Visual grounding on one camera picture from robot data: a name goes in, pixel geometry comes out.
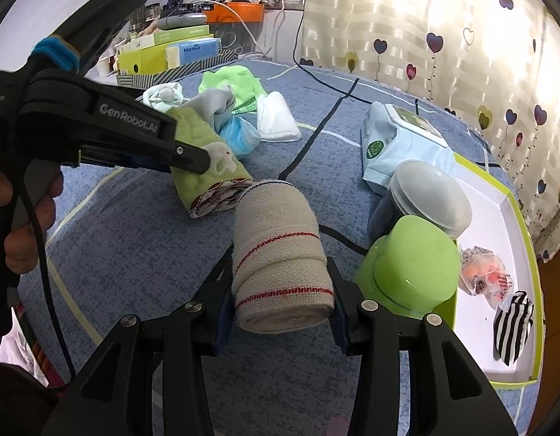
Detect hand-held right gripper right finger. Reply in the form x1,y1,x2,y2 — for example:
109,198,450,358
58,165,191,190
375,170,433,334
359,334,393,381
326,258,520,436

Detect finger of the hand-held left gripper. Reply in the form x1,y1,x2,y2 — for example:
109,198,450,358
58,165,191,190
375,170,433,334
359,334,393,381
81,142,213,175
81,153,172,174

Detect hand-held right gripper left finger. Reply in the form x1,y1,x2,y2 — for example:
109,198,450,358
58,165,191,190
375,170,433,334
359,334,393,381
46,252,237,436

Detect green sock with white spots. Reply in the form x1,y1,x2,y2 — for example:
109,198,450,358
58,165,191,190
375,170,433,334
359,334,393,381
165,108,254,219

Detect blue face mask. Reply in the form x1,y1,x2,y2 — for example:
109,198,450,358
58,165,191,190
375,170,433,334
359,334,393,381
218,116,262,158

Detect beige striped sock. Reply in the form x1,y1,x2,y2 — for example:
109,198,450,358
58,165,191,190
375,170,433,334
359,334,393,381
231,181,336,334

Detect bright green cloth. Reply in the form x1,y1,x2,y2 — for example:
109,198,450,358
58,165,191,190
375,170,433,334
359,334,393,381
198,66,268,114

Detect white box with green rim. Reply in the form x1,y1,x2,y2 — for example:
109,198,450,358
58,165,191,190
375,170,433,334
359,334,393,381
432,152,545,389

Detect person's left hand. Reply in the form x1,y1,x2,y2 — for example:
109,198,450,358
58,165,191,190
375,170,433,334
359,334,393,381
0,163,63,278

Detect grey cloth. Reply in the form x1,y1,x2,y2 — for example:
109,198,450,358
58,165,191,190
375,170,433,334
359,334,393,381
189,87,238,140

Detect pale knotted socks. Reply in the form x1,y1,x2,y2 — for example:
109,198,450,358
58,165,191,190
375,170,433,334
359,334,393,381
142,82,186,112

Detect yellow-green file box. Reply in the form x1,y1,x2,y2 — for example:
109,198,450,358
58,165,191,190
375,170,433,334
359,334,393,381
117,45,172,76

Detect blue bed sheet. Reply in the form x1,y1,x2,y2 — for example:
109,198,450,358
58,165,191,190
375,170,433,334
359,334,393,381
0,57,535,436

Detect striped cardboard box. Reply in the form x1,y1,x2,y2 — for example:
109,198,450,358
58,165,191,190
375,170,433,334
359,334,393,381
116,50,241,90

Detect white folded cloth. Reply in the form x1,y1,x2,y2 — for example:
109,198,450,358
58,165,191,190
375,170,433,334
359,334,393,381
256,92,302,142

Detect green plastic cup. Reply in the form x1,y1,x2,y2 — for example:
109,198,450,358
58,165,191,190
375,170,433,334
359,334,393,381
355,215,461,315

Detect blue box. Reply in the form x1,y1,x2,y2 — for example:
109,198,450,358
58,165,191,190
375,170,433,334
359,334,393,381
166,39,222,65

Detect green flat box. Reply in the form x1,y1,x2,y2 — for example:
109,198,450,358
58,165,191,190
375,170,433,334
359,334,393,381
142,25,215,49

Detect grey device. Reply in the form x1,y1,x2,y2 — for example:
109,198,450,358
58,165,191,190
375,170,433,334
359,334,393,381
157,11,209,31

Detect orange bin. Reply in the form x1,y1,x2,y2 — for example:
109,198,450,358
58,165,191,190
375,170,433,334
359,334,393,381
206,1,266,26

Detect grey lidded container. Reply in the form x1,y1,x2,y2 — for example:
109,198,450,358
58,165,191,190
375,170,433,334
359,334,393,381
368,160,472,241

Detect black white striped sock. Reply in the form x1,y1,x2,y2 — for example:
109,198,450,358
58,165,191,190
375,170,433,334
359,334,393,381
493,291,535,367

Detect pale blue wet wipes pack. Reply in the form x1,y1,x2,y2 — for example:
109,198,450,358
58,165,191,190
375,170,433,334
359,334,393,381
362,101,458,194

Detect heart print curtain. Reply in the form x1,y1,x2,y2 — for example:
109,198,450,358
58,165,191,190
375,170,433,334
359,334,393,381
293,0,560,261

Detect white cable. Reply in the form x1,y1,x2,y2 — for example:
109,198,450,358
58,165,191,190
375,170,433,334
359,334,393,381
230,7,286,61

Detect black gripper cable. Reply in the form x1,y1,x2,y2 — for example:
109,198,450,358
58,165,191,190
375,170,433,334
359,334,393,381
16,182,79,382

